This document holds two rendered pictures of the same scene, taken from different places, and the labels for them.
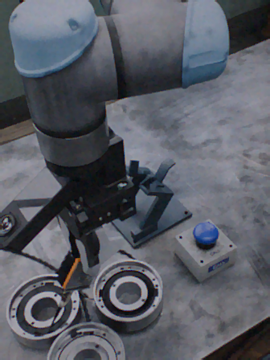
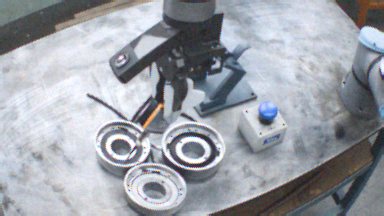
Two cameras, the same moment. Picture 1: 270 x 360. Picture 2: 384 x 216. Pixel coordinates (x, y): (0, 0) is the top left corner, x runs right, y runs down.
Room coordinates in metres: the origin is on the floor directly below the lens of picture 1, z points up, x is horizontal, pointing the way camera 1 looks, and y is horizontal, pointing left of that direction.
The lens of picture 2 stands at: (-0.23, 0.08, 1.61)
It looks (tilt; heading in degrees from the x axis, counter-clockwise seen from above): 47 degrees down; 356
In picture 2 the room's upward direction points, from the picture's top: 9 degrees clockwise
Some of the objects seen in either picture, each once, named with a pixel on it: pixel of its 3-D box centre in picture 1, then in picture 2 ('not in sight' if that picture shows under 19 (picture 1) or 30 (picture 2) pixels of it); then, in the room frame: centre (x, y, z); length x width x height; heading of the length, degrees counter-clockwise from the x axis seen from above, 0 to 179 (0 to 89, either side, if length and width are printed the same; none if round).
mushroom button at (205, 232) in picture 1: (205, 239); (266, 116); (0.49, -0.11, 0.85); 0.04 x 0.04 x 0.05
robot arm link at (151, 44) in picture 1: (160, 40); not in sight; (0.44, -0.03, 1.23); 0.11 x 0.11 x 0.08; 11
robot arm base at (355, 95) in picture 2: not in sight; (364, 85); (0.64, -0.41, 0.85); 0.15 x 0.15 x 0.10
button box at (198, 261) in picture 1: (207, 247); (266, 125); (0.49, -0.11, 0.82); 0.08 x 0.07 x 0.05; 119
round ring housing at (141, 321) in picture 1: (128, 296); (192, 153); (0.41, 0.02, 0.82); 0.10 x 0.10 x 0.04
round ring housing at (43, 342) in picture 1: (45, 312); (120, 150); (0.40, 0.14, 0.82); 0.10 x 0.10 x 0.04
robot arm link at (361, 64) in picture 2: not in sight; (374, 55); (0.63, -0.42, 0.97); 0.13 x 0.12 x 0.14; 11
